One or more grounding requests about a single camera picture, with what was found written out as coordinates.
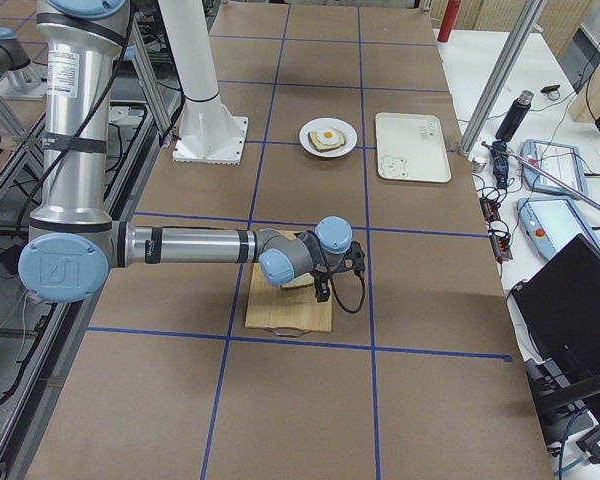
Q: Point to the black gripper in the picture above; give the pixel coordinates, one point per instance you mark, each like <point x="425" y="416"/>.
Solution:
<point x="322" y="280"/>

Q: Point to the bread slice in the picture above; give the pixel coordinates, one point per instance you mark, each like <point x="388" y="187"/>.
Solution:
<point x="326" y="147"/>
<point x="302" y="281"/>

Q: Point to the white round plate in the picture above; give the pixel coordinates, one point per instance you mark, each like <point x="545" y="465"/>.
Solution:
<point x="327" y="122"/>

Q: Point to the bread slice under egg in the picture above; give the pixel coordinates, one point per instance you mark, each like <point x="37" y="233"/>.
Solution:
<point x="326" y="147"/>

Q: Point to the wooden cutting board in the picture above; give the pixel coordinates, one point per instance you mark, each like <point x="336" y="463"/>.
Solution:
<point x="287" y="310"/>

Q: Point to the fried egg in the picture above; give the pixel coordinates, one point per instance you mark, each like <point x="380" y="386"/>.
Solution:
<point x="327" y="136"/>

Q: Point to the cream bear serving tray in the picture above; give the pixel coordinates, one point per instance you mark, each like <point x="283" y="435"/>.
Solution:
<point x="411" y="147"/>

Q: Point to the lower teach pendant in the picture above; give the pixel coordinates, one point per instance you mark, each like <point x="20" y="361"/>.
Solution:
<point x="552" y="222"/>

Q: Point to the teach pendant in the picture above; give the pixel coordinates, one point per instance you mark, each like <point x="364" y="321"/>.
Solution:
<point x="552" y="222"/>
<point x="559" y="160"/>

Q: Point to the black water bottle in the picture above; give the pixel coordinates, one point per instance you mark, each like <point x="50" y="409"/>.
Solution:
<point x="514" y="116"/>

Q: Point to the black laptop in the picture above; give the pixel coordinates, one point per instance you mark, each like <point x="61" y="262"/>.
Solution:
<point x="561" y="306"/>

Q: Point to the upper teach pendant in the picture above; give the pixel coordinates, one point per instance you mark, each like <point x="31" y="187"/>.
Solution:
<point x="559" y="160"/>

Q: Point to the black monitor stand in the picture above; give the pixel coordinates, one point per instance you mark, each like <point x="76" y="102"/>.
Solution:
<point x="561" y="406"/>

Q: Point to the red bottle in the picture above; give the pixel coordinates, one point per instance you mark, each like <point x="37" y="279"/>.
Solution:
<point x="448" y="21"/>

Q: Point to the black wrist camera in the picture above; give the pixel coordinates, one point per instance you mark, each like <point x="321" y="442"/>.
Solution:
<point x="354" y="259"/>

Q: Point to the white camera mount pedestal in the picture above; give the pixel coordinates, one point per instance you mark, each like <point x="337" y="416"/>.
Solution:
<point x="208" y="132"/>

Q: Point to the aluminium frame post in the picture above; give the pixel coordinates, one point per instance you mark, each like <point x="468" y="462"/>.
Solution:
<point x="514" y="44"/>

